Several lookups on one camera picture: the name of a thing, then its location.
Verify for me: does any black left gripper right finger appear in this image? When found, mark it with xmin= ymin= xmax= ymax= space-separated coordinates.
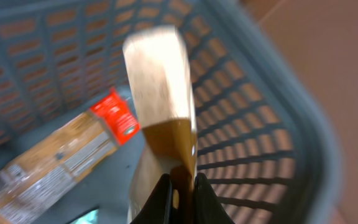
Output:
xmin=193 ymin=173 xmax=234 ymax=224

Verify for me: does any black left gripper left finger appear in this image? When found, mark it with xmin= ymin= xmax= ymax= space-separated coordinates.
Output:
xmin=131 ymin=174 xmax=173 ymax=224

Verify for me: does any orange spaghetti package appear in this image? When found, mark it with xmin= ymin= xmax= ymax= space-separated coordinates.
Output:
xmin=0 ymin=88 xmax=140 ymax=223

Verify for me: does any brown white granola pouch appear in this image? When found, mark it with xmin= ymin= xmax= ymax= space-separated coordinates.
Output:
xmin=123 ymin=25 xmax=197 ymax=223

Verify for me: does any teal wipes packet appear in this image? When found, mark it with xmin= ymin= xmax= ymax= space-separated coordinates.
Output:
xmin=70 ymin=208 xmax=99 ymax=224

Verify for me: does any grey plastic shopping basket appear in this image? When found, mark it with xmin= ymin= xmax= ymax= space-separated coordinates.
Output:
xmin=0 ymin=0 xmax=341 ymax=223

